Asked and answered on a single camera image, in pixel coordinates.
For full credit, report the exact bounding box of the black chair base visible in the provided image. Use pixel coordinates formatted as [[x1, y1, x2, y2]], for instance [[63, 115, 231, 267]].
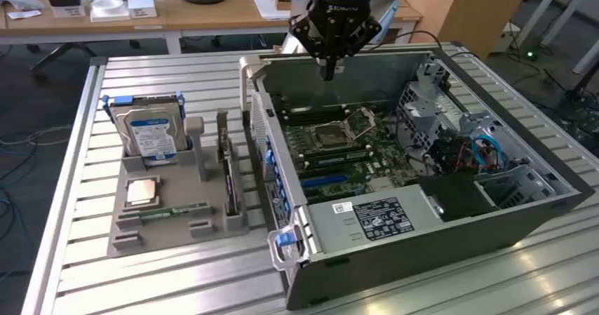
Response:
[[26, 39, 142, 83]]

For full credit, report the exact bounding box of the white flat box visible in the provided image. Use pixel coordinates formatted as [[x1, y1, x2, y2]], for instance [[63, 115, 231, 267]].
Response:
[[87, 8, 133, 24]]

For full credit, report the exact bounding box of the perforated metal disk bay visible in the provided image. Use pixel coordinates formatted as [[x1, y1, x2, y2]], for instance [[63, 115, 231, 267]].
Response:
[[394, 81, 462, 152]]

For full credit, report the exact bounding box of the grey power supply unit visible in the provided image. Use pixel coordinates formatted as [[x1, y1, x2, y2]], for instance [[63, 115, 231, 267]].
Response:
[[304, 184, 444, 257]]

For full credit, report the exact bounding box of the CPU socket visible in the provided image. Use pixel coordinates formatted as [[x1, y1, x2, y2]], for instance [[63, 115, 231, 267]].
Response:
[[310, 121, 358, 152]]

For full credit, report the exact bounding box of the black cable tangle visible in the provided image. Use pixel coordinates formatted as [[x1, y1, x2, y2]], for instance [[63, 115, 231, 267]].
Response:
[[508, 23, 599, 144]]

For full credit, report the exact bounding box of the black graphics card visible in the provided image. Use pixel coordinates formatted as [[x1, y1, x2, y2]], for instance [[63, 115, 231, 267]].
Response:
[[214, 107, 243, 218]]

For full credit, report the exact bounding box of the wooden cabinet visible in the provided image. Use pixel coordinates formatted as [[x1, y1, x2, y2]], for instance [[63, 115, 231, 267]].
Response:
[[390, 0, 537, 60]]

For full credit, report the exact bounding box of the white paper stack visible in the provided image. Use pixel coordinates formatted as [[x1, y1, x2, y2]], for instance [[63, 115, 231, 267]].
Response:
[[252, 0, 293, 22]]

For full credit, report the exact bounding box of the slanted metal disk bay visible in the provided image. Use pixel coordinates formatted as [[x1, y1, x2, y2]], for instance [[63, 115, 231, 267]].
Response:
[[472, 163, 561, 210]]

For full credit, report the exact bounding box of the white tape roll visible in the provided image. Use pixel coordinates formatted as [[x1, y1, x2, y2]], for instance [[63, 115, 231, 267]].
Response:
[[90, 0, 123, 14]]

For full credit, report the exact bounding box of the white cable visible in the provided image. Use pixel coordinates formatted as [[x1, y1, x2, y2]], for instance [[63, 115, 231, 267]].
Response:
[[0, 124, 71, 147]]

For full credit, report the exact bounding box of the blue cable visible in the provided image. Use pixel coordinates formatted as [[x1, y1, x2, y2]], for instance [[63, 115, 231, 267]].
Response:
[[0, 146, 37, 281]]

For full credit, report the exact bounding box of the hard disk blue caddy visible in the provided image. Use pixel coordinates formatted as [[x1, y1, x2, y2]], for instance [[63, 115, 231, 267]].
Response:
[[101, 91, 186, 165]]

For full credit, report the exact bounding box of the blue expansion slot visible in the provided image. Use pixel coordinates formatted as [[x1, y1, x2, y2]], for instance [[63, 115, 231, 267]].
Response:
[[300, 173, 348, 191]]

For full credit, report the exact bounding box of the green RAM stick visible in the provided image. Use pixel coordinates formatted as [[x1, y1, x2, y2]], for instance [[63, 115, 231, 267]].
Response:
[[118, 202, 209, 221]]

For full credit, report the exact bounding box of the green motherboard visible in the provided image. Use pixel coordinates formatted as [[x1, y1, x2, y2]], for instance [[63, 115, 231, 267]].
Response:
[[268, 93, 421, 206]]

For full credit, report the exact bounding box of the thin black cable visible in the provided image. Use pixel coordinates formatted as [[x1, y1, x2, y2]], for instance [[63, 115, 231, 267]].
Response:
[[373, 29, 450, 51]]

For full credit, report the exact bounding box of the CPU chip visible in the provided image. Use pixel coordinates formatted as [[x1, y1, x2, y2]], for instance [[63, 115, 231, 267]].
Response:
[[125, 178, 158, 206]]

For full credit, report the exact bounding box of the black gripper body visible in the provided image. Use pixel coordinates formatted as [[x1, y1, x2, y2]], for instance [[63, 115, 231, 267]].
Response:
[[305, 0, 377, 59]]

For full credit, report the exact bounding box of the open dark PC case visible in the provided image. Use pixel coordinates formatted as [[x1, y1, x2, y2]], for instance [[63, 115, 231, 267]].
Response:
[[237, 46, 596, 311]]

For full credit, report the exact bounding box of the RAM stick black label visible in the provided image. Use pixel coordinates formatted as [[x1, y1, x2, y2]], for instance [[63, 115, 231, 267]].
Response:
[[305, 149, 369, 168]]

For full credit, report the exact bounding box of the black wire bundle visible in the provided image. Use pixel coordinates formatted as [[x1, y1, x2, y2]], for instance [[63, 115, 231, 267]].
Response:
[[425, 138, 474, 175]]

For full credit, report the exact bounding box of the chipset heatsink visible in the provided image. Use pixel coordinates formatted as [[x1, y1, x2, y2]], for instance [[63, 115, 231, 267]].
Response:
[[368, 179, 397, 192]]

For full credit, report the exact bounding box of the white printed label sticker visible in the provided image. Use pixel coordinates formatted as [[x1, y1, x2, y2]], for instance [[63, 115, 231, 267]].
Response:
[[264, 181, 289, 227]]

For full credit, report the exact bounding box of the white box black lid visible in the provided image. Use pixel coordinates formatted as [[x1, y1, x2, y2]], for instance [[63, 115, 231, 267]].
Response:
[[46, 0, 86, 19]]

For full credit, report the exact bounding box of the socket cover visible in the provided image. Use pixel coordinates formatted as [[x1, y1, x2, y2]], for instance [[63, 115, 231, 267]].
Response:
[[344, 106, 378, 141]]

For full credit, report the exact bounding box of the wooden desk white frame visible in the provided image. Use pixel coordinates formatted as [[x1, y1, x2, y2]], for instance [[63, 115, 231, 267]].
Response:
[[0, 0, 167, 46], [163, 0, 422, 55]]

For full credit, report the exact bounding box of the black RAM slot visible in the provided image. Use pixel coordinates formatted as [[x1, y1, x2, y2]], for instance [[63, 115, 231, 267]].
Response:
[[281, 105, 349, 116], [282, 113, 352, 125]]

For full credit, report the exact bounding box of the grey parts rack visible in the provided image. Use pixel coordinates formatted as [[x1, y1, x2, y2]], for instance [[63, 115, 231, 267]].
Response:
[[105, 107, 252, 258]]

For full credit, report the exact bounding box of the white box red dot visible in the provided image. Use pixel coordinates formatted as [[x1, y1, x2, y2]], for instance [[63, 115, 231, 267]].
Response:
[[500, 22, 522, 53]]

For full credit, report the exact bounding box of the blue wire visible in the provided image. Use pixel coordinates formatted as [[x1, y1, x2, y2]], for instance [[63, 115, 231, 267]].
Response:
[[470, 135, 509, 171]]

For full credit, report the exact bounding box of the plain white box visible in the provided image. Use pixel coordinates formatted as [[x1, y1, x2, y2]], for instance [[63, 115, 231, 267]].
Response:
[[126, 0, 158, 20]]

